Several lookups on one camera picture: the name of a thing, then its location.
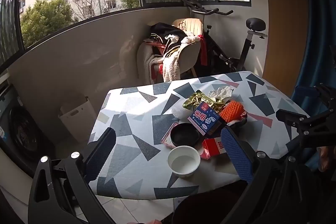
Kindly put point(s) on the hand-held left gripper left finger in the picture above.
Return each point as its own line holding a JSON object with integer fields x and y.
{"x": 101, "y": 153}

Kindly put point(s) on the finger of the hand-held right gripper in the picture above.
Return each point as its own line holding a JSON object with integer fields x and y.
{"x": 305, "y": 90}
{"x": 288, "y": 116}

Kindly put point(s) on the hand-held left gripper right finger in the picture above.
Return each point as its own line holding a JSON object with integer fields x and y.
{"x": 236, "y": 153}

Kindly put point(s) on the red paper box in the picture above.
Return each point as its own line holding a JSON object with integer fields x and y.
{"x": 211, "y": 148}

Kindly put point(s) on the blue milk carton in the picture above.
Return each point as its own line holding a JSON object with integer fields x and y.
{"x": 203, "y": 119}

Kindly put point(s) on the white paper bowl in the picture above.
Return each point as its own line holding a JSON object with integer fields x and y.
{"x": 183, "y": 163}

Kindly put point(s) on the black bowl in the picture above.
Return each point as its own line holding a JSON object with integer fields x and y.
{"x": 185, "y": 136}

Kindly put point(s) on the dark brown bin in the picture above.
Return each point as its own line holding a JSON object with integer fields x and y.
{"x": 204, "y": 208}

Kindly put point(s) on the white tissue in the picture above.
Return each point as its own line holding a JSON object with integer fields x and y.
{"x": 220, "y": 91}

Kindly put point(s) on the gold foil wrapper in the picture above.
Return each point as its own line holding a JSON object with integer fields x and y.
{"x": 197, "y": 99}

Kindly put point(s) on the red clear blister pack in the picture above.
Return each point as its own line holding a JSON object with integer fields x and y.
{"x": 166, "y": 138}

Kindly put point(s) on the person's right hand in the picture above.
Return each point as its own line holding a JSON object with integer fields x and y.
{"x": 326, "y": 159}

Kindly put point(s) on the geometric patterned tablecloth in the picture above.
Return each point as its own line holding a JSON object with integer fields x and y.
{"x": 136, "y": 134}

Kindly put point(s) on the white laundry basket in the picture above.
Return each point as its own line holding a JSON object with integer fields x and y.
{"x": 78, "y": 119}

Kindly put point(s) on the blue curtain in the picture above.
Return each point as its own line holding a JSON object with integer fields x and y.
{"x": 315, "y": 43}

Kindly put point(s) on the wooden panel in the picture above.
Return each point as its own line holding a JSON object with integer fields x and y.
{"x": 283, "y": 29}

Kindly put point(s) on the black exercise bike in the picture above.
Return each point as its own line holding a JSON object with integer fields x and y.
{"x": 246, "y": 48}

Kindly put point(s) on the grey washing machine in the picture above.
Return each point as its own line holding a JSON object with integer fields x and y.
{"x": 21, "y": 132}

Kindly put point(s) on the red garment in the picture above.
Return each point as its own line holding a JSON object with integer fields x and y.
{"x": 202, "y": 50}

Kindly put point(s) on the white fleece blanket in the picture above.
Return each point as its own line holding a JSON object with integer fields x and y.
{"x": 170, "y": 66}

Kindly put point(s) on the beige chair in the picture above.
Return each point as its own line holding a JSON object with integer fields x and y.
{"x": 189, "y": 53}

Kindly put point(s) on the dark striped jacket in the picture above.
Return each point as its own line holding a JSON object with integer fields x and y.
{"x": 162, "y": 29}

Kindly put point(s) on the large green tree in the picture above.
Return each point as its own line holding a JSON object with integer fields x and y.
{"x": 44, "y": 19}

